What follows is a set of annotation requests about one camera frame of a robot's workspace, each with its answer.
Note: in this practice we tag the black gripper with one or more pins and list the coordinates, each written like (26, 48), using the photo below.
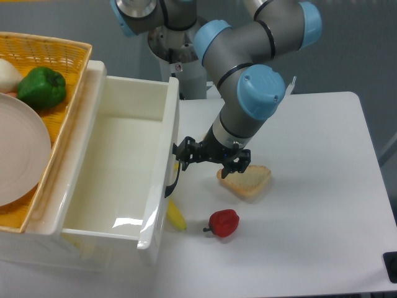
(233, 159)

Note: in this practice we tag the white drawer cabinet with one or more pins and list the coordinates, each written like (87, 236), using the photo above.
(45, 240)

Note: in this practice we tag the white onion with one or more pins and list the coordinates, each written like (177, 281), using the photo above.
(10, 77)

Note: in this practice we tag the yellow woven basket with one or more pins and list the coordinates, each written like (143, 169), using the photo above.
(53, 69)

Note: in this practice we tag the yellow banana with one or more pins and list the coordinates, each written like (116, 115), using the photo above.
(174, 215)

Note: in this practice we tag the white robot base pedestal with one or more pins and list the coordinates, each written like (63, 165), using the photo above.
(177, 58)

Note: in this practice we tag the slice of bread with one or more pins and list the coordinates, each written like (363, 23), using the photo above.
(246, 184)

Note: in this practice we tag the black corner device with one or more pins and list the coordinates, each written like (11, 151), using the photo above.
(390, 261)

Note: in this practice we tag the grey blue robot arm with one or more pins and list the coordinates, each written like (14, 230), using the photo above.
(236, 59)

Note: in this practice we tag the black top drawer handle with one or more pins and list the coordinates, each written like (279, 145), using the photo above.
(170, 188)

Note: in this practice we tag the pink plate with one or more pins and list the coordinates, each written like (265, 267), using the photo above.
(25, 149)

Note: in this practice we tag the white drawer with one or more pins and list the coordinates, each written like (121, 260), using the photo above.
(118, 206)

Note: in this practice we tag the red bell pepper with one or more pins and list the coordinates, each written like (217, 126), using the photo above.
(223, 223)

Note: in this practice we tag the green bell pepper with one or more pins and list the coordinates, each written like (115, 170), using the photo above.
(42, 88)

